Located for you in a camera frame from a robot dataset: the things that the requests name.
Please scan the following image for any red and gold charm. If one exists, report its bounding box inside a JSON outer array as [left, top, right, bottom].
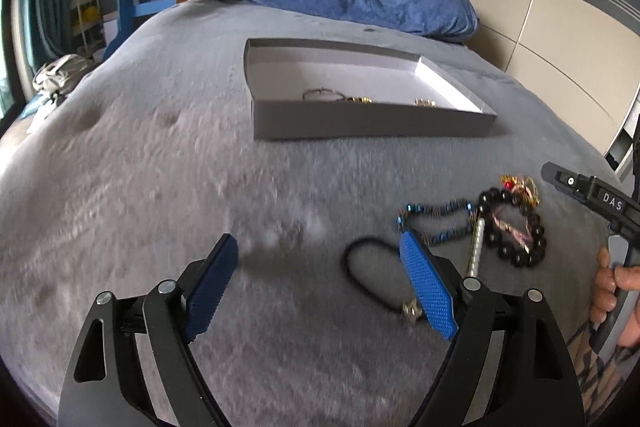
[[499, 174, 542, 208]]

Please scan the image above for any black bead bracelet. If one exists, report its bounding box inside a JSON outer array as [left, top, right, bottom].
[[477, 187, 549, 269]]

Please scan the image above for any pink cord bracelet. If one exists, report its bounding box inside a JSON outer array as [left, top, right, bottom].
[[492, 206, 533, 249]]

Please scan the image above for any grey fleece blanket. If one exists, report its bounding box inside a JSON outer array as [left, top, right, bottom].
[[0, 0, 621, 427]]

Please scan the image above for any blue bead necklace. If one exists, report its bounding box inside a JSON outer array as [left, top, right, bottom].
[[397, 199, 477, 249]]

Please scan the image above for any person's right hand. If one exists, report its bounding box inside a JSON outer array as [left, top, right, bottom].
[[589, 247, 640, 350]]

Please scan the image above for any grey cardboard box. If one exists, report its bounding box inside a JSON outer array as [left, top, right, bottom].
[[244, 38, 499, 142]]

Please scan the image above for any silver chain bracelet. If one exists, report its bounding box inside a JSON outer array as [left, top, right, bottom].
[[466, 216, 489, 279]]

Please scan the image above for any black cord bracelet with charm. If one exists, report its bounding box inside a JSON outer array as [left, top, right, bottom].
[[341, 236, 424, 324]]

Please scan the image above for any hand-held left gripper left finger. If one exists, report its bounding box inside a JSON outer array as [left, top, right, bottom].
[[57, 234, 239, 427]]

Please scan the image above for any crumpled grey cloth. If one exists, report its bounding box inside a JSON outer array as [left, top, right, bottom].
[[31, 54, 95, 106]]

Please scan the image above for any beige wardrobe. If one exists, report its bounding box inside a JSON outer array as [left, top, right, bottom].
[[458, 0, 640, 172]]

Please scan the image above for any person's right forearm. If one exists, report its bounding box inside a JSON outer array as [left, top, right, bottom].
[[574, 322, 640, 427]]

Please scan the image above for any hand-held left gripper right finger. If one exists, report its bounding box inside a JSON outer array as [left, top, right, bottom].
[[398, 229, 586, 427]]

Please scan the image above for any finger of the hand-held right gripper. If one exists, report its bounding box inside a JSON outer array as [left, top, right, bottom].
[[542, 161, 587, 202]]

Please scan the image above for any silver wire bracelet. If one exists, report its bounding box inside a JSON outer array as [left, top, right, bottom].
[[302, 87, 346, 102]]

